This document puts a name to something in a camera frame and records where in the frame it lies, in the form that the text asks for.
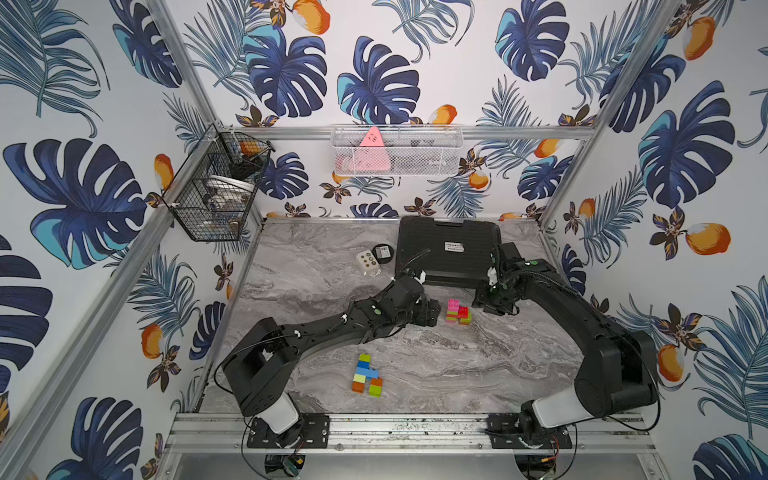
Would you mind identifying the light blue long lego brick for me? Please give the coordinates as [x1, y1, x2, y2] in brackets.
[355, 367, 379, 379]

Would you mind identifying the light green orange lego stack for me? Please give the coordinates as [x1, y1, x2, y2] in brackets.
[352, 374, 367, 393]

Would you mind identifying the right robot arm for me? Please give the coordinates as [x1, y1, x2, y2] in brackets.
[473, 243, 660, 437]

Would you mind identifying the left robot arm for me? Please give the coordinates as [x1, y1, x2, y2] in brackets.
[214, 248, 441, 434]

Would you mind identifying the white remote control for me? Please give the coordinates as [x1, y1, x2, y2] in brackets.
[355, 250, 381, 276]

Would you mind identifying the black round tape measure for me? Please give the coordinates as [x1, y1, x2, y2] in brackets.
[371, 244, 394, 264]

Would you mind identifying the black plastic tool case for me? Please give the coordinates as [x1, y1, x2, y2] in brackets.
[395, 216, 501, 289]

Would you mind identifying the pink triangle card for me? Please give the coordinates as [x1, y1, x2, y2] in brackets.
[347, 127, 392, 174]

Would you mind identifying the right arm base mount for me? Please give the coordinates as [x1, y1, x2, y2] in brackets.
[485, 412, 573, 450]

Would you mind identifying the aluminium front rail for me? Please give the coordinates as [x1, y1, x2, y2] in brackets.
[165, 413, 657, 455]

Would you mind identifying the clear wall tray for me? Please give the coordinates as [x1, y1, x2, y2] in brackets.
[330, 125, 466, 177]

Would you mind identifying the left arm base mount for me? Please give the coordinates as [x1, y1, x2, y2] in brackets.
[246, 413, 330, 450]

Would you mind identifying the black wire basket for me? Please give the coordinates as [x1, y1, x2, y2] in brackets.
[162, 124, 275, 243]

